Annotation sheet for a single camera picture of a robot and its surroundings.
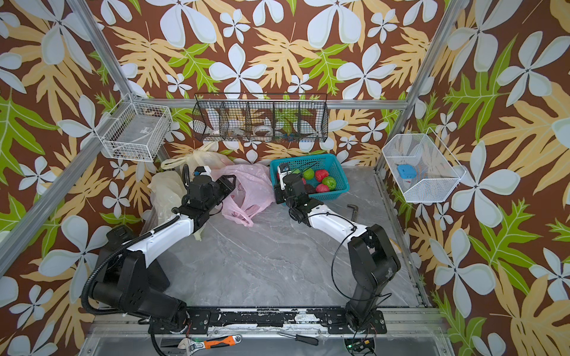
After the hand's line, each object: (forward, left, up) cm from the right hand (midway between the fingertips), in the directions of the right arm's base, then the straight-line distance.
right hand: (277, 183), depth 89 cm
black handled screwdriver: (-51, -10, -19) cm, 55 cm away
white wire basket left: (+15, +56, +15) cm, 60 cm away
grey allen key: (-1, -36, -19) cm, 41 cm away
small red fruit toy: (+9, -21, -13) cm, 26 cm away
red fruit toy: (+18, -21, -14) cm, 31 cm away
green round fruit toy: (+12, -25, -13) cm, 31 cm away
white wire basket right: (0, -57, +7) cm, 57 cm away
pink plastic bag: (0, +10, -5) cm, 12 cm away
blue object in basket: (0, -50, +6) cm, 51 cm away
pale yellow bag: (+20, +38, -4) cm, 43 cm away
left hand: (0, +17, +5) cm, 17 cm away
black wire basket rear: (+29, +8, +12) cm, 32 cm away
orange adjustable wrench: (-53, +26, -18) cm, 62 cm away
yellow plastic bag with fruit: (-5, +42, +2) cm, 42 cm away
